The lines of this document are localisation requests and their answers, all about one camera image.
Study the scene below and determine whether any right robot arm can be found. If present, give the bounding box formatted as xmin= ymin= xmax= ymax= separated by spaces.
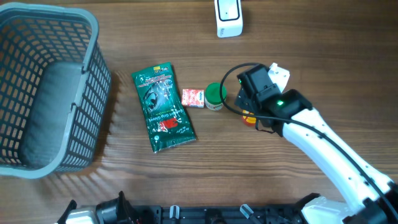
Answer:
xmin=235 ymin=90 xmax=397 ymax=223

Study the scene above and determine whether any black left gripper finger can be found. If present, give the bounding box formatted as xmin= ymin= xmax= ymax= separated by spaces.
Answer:
xmin=116 ymin=191 xmax=131 ymax=224
xmin=56 ymin=200 xmax=77 ymax=224

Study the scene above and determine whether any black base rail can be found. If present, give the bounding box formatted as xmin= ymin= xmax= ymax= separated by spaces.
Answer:
xmin=133 ymin=204 xmax=307 ymax=224

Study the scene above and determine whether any green lid jar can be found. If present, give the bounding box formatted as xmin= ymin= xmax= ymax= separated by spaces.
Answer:
xmin=205 ymin=82 xmax=228 ymax=111

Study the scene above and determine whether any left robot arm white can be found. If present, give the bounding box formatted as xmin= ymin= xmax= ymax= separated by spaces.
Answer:
xmin=55 ymin=191 xmax=142 ymax=224

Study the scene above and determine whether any grey plastic basket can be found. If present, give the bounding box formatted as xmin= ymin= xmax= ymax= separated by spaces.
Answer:
xmin=1 ymin=2 xmax=111 ymax=179

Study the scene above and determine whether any small red white box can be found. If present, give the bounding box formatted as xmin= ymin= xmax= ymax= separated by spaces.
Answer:
xmin=182 ymin=89 xmax=205 ymax=108

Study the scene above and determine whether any green glove package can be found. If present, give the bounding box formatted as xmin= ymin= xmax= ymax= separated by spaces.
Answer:
xmin=131 ymin=62 xmax=196 ymax=153

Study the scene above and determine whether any red sriracha bottle green cap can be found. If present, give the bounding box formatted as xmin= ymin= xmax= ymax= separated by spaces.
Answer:
xmin=242 ymin=110 xmax=257 ymax=127

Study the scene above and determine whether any white barcode scanner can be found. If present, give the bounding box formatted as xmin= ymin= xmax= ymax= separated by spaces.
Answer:
xmin=214 ymin=0 xmax=243 ymax=38

